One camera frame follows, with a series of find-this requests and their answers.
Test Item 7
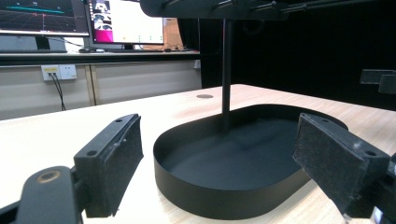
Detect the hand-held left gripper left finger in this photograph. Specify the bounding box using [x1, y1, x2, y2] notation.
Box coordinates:
[73, 113, 145, 218]

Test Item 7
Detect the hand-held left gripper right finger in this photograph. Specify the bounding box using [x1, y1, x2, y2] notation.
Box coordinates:
[292, 112, 391, 219]

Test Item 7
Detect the black metal stand with tray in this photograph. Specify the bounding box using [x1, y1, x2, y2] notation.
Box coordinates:
[139, 0, 396, 221]

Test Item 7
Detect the black curtain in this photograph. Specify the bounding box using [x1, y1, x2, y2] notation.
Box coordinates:
[177, 0, 396, 112]

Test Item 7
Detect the dark desk shelf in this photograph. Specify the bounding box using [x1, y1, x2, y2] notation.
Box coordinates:
[0, 50, 202, 67]

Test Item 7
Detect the brown cardboard panel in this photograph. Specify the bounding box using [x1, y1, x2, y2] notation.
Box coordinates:
[163, 18, 185, 51]

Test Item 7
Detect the monitor with white screen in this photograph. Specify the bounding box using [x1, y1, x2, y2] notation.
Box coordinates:
[86, 0, 165, 50]

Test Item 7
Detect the grey box under monitor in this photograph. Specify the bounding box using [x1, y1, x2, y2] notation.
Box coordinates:
[0, 35, 68, 54]

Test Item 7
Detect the monitor with dark screen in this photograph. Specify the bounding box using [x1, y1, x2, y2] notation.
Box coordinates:
[0, 0, 91, 50]

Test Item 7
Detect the black power cable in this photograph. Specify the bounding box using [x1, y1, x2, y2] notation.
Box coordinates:
[48, 73, 67, 112]

